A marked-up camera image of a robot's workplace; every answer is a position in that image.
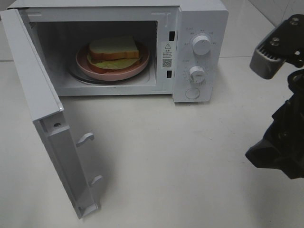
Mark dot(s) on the pink round plate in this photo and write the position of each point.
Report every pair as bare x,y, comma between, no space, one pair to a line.
122,74

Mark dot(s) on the white microwave knob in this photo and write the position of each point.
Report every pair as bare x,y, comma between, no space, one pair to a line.
197,74
201,44

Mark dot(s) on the white microwave oven body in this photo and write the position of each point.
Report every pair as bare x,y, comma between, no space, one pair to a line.
167,27

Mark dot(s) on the round white door button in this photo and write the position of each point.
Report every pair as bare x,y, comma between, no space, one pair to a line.
192,93

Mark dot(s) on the toast sandwich with lettuce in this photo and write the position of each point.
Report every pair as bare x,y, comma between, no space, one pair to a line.
112,54

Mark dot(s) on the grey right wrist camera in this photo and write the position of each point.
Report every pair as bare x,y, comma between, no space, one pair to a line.
283,44

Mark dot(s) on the white microwave door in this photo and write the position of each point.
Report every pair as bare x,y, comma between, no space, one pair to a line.
47,111

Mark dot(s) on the upper white microwave knob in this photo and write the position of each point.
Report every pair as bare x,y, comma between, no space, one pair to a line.
201,44

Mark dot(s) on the lower white microwave knob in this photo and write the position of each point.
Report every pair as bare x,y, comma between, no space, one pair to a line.
197,74

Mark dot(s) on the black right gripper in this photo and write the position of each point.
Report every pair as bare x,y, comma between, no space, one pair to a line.
282,146

